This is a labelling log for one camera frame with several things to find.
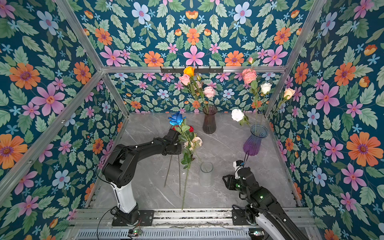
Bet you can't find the yellow orange rose stem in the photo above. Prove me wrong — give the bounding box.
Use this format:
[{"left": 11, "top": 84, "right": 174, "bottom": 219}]
[{"left": 183, "top": 66, "right": 209, "bottom": 113}]

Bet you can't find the black hook rail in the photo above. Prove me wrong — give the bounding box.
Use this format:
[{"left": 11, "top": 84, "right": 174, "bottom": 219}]
[{"left": 160, "top": 67, "right": 224, "bottom": 74}]

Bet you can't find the blue rose stem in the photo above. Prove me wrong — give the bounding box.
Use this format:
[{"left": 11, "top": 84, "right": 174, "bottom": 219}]
[{"left": 163, "top": 111, "right": 196, "bottom": 188}]

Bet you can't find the pink rose spray stem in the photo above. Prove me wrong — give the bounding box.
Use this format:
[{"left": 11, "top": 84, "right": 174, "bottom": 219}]
[{"left": 180, "top": 74, "right": 208, "bottom": 111}]

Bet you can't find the dark mauve glass vase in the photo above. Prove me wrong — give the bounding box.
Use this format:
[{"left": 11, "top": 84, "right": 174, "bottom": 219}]
[{"left": 203, "top": 105, "right": 218, "bottom": 135}]

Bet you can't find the pink carnation stem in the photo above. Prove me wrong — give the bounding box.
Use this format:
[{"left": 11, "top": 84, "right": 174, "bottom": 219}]
[{"left": 242, "top": 57, "right": 259, "bottom": 113}]

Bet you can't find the cream white rose stem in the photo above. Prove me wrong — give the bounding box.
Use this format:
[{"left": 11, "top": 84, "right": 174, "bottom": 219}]
[{"left": 268, "top": 88, "right": 296, "bottom": 120}]

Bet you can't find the purple blue glass vase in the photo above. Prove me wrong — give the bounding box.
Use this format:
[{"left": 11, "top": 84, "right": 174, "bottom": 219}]
[{"left": 243, "top": 125, "right": 269, "bottom": 156}]

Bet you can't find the large pink rose stem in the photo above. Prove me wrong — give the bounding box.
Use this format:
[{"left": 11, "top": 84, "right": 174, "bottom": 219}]
[{"left": 203, "top": 86, "right": 216, "bottom": 111}]

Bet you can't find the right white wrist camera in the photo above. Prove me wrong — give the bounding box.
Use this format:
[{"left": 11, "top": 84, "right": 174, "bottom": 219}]
[{"left": 233, "top": 160, "right": 245, "bottom": 179}]

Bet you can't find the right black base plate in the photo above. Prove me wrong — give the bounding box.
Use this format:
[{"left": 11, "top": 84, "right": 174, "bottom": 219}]
[{"left": 232, "top": 209, "right": 256, "bottom": 226}]

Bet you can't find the small white bud stem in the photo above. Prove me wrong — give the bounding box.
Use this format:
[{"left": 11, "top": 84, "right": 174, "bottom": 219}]
[{"left": 256, "top": 82, "right": 272, "bottom": 114}]

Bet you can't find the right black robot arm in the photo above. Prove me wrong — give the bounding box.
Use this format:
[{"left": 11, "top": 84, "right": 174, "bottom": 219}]
[{"left": 223, "top": 167, "right": 308, "bottom": 240}]

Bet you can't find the clear glass vase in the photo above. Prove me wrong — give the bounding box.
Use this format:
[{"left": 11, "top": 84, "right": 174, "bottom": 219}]
[{"left": 199, "top": 162, "right": 214, "bottom": 188}]

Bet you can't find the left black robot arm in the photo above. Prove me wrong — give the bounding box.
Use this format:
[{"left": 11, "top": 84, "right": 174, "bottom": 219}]
[{"left": 102, "top": 129, "right": 182, "bottom": 227}]

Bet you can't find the aluminium mounting rail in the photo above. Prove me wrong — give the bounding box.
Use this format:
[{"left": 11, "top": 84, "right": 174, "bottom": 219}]
[{"left": 68, "top": 207, "right": 316, "bottom": 229}]

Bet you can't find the artificial flower bunch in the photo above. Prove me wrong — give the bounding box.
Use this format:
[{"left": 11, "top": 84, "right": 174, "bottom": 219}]
[{"left": 175, "top": 125, "right": 203, "bottom": 209}]

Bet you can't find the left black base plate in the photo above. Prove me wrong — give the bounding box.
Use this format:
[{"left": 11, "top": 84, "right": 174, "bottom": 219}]
[{"left": 112, "top": 210, "right": 155, "bottom": 227}]

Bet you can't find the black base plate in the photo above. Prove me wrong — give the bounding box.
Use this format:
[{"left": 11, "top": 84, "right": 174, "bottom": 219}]
[
  {"left": 232, "top": 209, "right": 256, "bottom": 226},
  {"left": 112, "top": 210, "right": 155, "bottom": 227}
]

